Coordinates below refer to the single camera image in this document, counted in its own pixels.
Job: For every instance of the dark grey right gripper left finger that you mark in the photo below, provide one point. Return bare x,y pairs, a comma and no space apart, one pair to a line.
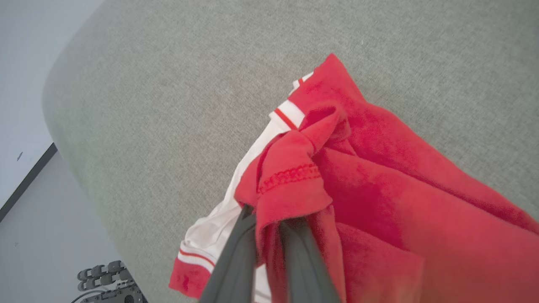
236,269

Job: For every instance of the grey robot base mechanism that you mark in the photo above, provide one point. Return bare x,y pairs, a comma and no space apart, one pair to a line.
113,290

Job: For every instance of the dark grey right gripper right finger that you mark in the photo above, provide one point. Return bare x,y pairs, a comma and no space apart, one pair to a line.
305,269

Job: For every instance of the black baseboard strip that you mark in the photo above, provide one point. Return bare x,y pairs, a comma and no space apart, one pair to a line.
29,179

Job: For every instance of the red and white jersey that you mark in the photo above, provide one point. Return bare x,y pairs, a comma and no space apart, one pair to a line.
400,189

